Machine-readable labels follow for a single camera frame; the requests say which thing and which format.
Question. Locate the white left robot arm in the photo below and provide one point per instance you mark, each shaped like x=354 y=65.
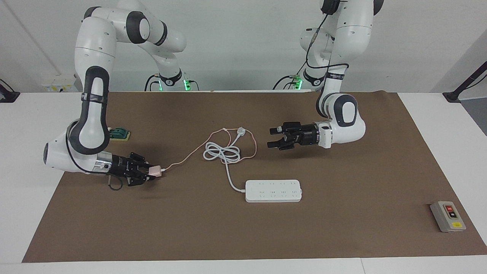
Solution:
x=350 y=38

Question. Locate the white power strip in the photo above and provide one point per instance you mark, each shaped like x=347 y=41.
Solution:
x=274 y=192

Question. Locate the grey on-off switch box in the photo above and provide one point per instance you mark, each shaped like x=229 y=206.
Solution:
x=443 y=219

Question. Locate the brown table mat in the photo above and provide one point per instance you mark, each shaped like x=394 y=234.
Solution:
x=342 y=228

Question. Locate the pink charger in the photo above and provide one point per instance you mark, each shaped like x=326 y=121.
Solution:
x=156 y=171

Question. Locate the black clamp stand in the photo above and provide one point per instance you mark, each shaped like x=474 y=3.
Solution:
x=466 y=82
x=7 y=95

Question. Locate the green knife switch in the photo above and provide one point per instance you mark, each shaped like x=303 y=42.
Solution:
x=121 y=133

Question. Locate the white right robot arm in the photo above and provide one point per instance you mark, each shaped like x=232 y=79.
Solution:
x=93 y=49

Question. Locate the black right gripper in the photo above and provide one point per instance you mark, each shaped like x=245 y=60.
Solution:
x=121 y=165

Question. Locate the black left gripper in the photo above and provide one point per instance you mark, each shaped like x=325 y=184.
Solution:
x=304 y=134

